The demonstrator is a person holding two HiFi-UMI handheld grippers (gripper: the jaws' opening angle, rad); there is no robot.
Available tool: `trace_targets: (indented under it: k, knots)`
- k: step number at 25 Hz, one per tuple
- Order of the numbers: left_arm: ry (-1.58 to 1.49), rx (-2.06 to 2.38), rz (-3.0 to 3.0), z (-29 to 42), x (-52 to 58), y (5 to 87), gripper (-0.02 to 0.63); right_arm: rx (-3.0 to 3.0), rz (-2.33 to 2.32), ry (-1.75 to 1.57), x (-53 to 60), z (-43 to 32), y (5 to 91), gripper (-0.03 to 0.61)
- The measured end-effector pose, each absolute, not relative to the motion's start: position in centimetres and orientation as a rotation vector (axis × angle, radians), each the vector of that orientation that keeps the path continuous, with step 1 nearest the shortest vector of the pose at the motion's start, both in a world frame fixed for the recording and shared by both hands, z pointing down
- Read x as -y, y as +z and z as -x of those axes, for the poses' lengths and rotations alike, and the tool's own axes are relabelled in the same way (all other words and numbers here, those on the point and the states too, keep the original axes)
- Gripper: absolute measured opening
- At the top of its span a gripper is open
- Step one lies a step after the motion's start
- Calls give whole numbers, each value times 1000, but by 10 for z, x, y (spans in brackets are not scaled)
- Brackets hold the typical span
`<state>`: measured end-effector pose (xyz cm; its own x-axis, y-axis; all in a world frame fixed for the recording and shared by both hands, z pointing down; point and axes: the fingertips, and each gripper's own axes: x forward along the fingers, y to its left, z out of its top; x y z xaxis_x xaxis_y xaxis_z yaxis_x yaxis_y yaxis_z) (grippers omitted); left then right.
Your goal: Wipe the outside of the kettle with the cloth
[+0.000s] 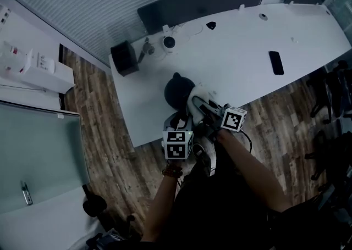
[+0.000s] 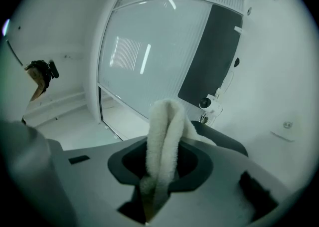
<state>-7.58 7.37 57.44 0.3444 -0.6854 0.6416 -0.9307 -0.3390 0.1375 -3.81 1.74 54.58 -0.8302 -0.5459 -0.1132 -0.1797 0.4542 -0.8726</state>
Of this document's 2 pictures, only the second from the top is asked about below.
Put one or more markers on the frosted glass partition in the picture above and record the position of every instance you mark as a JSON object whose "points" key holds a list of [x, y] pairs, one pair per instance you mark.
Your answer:
{"points": [[162, 46]]}

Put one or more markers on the round white wall fixture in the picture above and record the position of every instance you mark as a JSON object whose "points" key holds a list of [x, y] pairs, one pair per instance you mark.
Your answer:
{"points": [[249, 10]]}

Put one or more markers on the white fluffy cloth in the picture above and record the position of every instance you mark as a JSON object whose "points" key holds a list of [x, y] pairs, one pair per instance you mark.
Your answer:
{"points": [[162, 146]]}

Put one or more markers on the white wall bracket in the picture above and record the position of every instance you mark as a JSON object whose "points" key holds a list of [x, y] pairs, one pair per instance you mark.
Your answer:
{"points": [[238, 29]]}

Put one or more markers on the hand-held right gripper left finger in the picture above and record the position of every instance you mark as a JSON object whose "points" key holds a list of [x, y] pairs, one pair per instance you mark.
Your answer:
{"points": [[94, 183]]}

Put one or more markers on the white wall strip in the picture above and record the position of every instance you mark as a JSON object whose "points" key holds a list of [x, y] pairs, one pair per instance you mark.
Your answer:
{"points": [[281, 136]]}

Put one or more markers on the white wall-mounted camera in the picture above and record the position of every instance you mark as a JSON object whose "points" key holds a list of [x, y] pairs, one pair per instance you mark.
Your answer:
{"points": [[211, 107]]}

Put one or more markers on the black head-mounted camera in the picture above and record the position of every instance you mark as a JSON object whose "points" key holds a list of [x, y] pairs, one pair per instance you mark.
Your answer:
{"points": [[53, 69]]}

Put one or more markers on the person's head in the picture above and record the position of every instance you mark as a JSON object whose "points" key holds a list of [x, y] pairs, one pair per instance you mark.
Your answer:
{"points": [[37, 91]]}

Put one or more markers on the small black wall device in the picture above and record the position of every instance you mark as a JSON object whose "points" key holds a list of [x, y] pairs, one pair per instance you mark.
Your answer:
{"points": [[236, 62]]}

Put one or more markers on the white wall socket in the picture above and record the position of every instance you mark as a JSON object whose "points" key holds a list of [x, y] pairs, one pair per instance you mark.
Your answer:
{"points": [[287, 124]]}

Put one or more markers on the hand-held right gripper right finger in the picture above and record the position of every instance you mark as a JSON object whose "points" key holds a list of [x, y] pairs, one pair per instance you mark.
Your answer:
{"points": [[219, 183]]}

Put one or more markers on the large black wall panel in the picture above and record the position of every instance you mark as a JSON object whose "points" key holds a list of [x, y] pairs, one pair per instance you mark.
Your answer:
{"points": [[211, 54]]}

